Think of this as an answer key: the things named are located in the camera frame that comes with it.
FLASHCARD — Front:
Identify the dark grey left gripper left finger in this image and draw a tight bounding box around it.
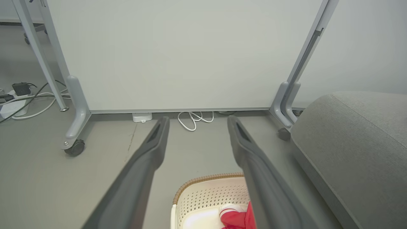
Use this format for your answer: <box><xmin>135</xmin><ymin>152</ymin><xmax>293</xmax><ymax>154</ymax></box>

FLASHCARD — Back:
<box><xmin>81</xmin><ymin>116</ymin><xmax>170</xmax><ymax>229</ymax></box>

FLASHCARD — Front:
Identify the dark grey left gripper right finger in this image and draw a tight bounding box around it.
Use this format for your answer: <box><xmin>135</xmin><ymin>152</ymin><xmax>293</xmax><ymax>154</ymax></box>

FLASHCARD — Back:
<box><xmin>227</xmin><ymin>115</ymin><xmax>320</xmax><ymax>229</ymax></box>

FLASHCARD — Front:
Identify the red cloth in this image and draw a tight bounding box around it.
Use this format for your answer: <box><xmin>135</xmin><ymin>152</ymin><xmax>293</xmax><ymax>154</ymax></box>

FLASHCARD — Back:
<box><xmin>219</xmin><ymin>201</ymin><xmax>257</xmax><ymax>229</ymax></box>

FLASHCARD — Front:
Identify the grey fabric sofa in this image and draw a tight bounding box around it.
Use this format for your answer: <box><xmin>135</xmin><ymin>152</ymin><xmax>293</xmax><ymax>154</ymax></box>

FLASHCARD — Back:
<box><xmin>290</xmin><ymin>91</ymin><xmax>407</xmax><ymax>229</ymax></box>

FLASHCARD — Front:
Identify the white perforated laundry basket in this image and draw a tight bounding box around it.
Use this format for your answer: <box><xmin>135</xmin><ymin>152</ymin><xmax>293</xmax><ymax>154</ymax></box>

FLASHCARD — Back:
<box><xmin>170</xmin><ymin>173</ymin><xmax>255</xmax><ymax>229</ymax></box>

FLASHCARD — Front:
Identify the small white adapter box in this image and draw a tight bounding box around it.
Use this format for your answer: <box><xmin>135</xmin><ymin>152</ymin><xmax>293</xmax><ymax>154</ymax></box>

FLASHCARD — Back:
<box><xmin>132</xmin><ymin>113</ymin><xmax>153</xmax><ymax>123</ymax></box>

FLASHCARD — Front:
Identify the wide white partition panel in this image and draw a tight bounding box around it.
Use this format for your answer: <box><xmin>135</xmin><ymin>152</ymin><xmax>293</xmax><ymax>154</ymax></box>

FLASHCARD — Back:
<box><xmin>40</xmin><ymin>0</ymin><xmax>329</xmax><ymax>150</ymax></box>

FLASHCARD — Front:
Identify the white power strip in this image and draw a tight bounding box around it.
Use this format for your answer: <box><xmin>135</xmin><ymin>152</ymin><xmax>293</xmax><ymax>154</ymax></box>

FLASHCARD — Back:
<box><xmin>0</xmin><ymin>90</ymin><xmax>32</xmax><ymax>119</ymax></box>

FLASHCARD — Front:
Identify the black power adapter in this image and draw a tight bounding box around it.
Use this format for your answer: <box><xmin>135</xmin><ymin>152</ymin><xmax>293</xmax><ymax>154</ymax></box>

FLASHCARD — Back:
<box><xmin>12</xmin><ymin>82</ymin><xmax>31</xmax><ymax>96</ymax></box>

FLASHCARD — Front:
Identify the grey metal table leg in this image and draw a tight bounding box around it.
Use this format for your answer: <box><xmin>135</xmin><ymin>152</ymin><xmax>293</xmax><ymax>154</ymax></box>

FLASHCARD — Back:
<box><xmin>13</xmin><ymin>0</ymin><xmax>69</xmax><ymax>112</ymax></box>

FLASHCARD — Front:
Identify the narrow white partition panel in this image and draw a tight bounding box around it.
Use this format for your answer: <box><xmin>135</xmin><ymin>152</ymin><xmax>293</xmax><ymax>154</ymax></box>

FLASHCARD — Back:
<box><xmin>281</xmin><ymin>0</ymin><xmax>407</xmax><ymax>124</ymax></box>

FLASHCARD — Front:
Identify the grey wheeled stand base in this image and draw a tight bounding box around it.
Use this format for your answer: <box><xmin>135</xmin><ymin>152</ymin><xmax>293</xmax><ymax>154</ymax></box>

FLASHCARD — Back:
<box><xmin>23</xmin><ymin>23</ymin><xmax>48</xmax><ymax>45</ymax></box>

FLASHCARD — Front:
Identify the white looped cable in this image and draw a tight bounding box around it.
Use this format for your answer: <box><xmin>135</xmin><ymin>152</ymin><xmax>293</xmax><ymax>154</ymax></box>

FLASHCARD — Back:
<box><xmin>177</xmin><ymin>111</ymin><xmax>214</xmax><ymax>132</ymax></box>

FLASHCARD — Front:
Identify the long white floor cable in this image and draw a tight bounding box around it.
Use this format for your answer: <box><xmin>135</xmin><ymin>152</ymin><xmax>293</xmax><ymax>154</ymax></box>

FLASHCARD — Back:
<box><xmin>11</xmin><ymin>89</ymin><xmax>71</xmax><ymax>120</ymax></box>

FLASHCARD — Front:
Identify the thin black floor cable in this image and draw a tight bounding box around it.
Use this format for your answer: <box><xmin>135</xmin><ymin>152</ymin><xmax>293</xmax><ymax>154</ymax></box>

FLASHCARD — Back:
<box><xmin>0</xmin><ymin>81</ymin><xmax>67</xmax><ymax>124</ymax></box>

